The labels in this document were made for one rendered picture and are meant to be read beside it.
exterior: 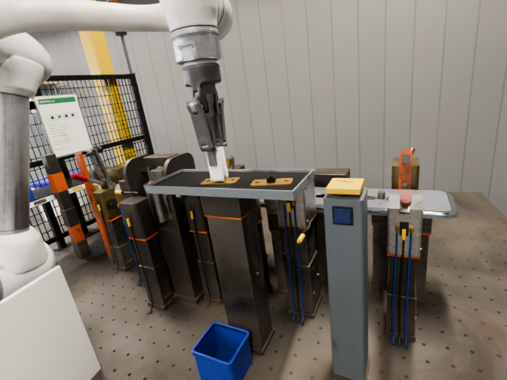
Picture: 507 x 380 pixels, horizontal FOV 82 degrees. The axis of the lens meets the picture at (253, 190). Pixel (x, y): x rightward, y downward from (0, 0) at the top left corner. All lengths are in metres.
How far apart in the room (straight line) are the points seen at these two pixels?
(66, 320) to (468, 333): 0.98
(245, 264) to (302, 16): 2.41
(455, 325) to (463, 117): 2.11
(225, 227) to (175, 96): 2.73
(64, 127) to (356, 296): 1.63
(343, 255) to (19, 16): 0.77
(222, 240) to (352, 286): 0.29
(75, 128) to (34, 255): 0.97
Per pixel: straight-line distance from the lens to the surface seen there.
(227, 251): 0.70
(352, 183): 0.56
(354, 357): 0.75
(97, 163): 1.26
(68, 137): 1.86
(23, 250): 1.04
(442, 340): 0.94
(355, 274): 0.61
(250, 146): 3.00
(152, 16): 0.80
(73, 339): 0.90
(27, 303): 0.80
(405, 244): 0.75
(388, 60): 2.76
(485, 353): 0.94
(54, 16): 0.78
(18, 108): 1.01
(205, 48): 0.59
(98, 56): 2.11
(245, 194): 0.56
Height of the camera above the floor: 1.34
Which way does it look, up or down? 19 degrees down
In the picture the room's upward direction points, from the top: 8 degrees counter-clockwise
